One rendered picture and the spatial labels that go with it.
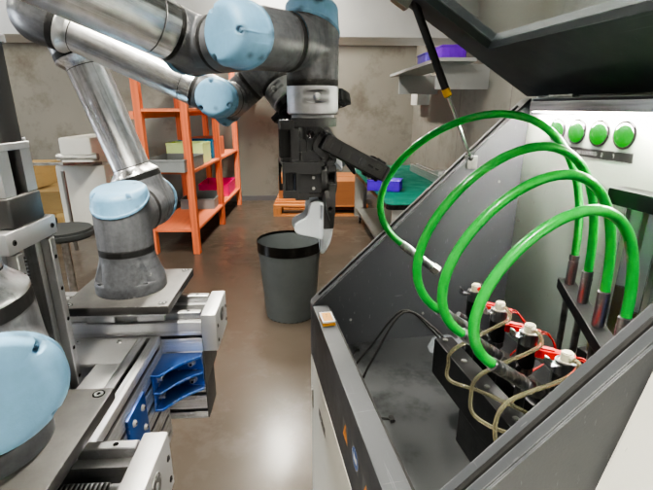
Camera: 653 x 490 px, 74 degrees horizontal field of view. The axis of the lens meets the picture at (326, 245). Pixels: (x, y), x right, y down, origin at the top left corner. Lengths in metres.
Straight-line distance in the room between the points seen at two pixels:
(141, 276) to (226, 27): 0.62
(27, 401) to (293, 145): 0.44
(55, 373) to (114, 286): 0.58
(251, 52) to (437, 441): 0.73
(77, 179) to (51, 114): 2.18
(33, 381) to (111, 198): 0.59
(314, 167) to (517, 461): 0.45
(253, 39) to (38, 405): 0.43
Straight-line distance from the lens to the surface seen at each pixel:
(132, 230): 1.00
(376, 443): 0.72
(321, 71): 0.64
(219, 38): 0.58
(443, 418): 0.97
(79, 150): 5.78
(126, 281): 1.02
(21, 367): 0.44
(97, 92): 1.14
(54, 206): 6.54
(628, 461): 0.62
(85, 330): 1.10
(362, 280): 1.11
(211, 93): 0.90
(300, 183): 0.65
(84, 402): 0.72
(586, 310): 0.87
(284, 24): 0.60
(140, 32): 0.64
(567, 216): 0.59
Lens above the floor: 1.43
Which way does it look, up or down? 18 degrees down
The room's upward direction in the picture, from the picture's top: straight up
